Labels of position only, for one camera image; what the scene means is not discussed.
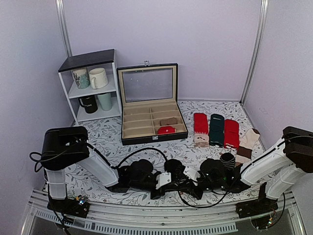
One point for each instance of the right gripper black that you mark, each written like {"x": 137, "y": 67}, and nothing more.
{"x": 190, "y": 186}

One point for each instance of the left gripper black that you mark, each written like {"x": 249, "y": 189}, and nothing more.
{"x": 162, "y": 190}

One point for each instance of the black sock white stripes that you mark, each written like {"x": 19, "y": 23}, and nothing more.
{"x": 176, "y": 168}

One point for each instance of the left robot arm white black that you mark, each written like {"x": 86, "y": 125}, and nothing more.
{"x": 64, "y": 147}

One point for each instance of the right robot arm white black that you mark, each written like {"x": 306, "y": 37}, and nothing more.
{"x": 292, "y": 155}

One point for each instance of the black striped sock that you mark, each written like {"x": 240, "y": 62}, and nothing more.
{"x": 228, "y": 160}

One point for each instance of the rolled red sock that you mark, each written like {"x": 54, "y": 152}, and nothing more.
{"x": 165, "y": 130}

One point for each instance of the red santa sock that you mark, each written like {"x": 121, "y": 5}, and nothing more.
{"x": 201, "y": 130}

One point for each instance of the red white sock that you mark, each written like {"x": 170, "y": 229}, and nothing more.
{"x": 231, "y": 134}

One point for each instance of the rolled brown sock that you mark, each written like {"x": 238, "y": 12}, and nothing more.
{"x": 168, "y": 121}

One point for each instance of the dark green sock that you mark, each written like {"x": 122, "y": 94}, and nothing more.
{"x": 216, "y": 130}

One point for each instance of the cream brown sock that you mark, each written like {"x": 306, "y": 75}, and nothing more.
{"x": 246, "y": 145}

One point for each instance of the black compartment box open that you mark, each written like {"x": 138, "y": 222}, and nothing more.
{"x": 149, "y": 94}

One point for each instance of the mint green mug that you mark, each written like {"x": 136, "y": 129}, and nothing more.
{"x": 105, "y": 101}

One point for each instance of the black mug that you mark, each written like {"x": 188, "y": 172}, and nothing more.
{"x": 88, "y": 103}

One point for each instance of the cream white mug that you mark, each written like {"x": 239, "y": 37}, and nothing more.
{"x": 98, "y": 78}

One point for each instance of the white shelf black top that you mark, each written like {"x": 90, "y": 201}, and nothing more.
{"x": 99, "y": 59}

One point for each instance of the floral teal mug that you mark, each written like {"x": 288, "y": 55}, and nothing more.
{"x": 80, "y": 77}

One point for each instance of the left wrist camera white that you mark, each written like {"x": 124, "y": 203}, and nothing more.
{"x": 163, "y": 179}

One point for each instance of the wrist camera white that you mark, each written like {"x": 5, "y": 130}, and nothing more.
{"x": 192, "y": 174}
{"x": 163, "y": 179}

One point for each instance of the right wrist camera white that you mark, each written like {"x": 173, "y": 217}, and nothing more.
{"x": 192, "y": 174}

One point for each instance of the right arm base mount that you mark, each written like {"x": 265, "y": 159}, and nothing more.
{"x": 258, "y": 207}

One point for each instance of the aluminium front rail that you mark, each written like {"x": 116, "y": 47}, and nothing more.
{"x": 111, "y": 219}

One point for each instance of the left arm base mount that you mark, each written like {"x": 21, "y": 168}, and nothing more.
{"x": 78, "y": 207}

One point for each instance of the right corner metal post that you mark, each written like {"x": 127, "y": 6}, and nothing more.
{"x": 257, "y": 45}

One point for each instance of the corner metal post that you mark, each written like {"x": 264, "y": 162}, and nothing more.
{"x": 63, "y": 26}
{"x": 257, "y": 45}

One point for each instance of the left corner metal post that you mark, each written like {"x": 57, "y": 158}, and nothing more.
{"x": 63, "y": 26}

